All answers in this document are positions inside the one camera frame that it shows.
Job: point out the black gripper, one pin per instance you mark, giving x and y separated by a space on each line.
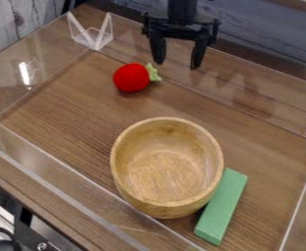
201 30

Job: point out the green rectangular block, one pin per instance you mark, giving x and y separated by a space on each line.
216 218

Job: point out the clear acrylic corner bracket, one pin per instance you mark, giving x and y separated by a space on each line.
93 37

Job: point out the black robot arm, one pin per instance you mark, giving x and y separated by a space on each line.
176 19

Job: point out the red plush strawberry toy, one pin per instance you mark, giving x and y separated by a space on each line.
134 77

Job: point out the wooden bowl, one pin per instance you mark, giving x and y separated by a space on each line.
166 162

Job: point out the black metal table frame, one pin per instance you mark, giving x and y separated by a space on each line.
31 240

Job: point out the clear acrylic enclosure wall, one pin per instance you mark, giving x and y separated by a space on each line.
63 113

